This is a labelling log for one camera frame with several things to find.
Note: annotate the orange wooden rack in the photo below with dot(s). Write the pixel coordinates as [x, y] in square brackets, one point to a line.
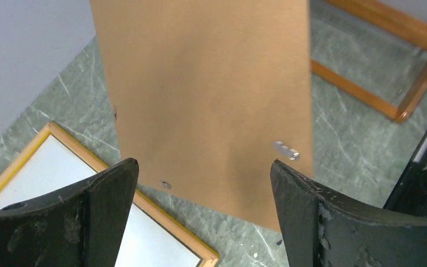
[369, 57]

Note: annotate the brown frame backing board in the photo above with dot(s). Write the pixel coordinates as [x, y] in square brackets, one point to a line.
[207, 94]

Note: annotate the yellow wooden picture frame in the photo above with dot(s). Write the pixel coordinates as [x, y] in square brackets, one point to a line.
[208, 256]

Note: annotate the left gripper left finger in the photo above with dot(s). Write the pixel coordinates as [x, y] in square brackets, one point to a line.
[81, 224]

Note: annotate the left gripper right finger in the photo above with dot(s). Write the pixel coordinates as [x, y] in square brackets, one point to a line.
[323, 227]

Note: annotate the building and sky photo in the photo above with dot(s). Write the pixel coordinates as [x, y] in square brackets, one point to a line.
[53, 166]

